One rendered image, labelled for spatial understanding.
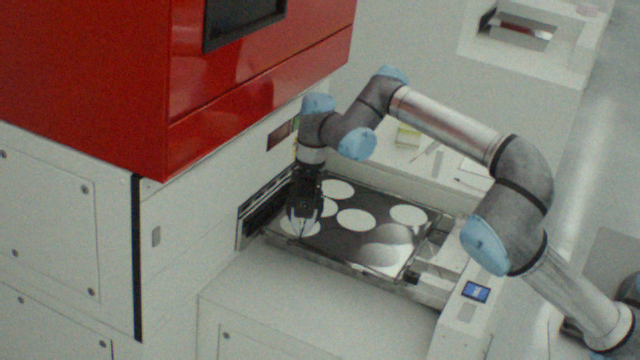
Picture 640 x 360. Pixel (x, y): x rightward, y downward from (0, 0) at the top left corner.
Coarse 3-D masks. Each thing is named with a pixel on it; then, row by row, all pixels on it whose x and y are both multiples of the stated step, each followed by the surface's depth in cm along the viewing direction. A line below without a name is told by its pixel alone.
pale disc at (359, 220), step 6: (348, 210) 182; (354, 210) 182; (360, 210) 183; (342, 216) 179; (348, 216) 180; (354, 216) 180; (360, 216) 180; (366, 216) 181; (342, 222) 177; (348, 222) 177; (354, 222) 177; (360, 222) 178; (366, 222) 178; (372, 222) 179; (348, 228) 175; (354, 228) 175; (360, 228) 175; (366, 228) 176
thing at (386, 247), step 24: (360, 192) 191; (336, 216) 179; (384, 216) 182; (432, 216) 185; (312, 240) 168; (336, 240) 169; (360, 240) 171; (384, 240) 172; (408, 240) 174; (360, 264) 162; (384, 264) 163
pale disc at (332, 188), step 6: (324, 180) 194; (330, 180) 195; (336, 180) 195; (324, 186) 191; (330, 186) 192; (336, 186) 192; (342, 186) 193; (348, 186) 193; (324, 192) 188; (330, 192) 189; (336, 192) 189; (342, 192) 190; (348, 192) 190; (342, 198) 187
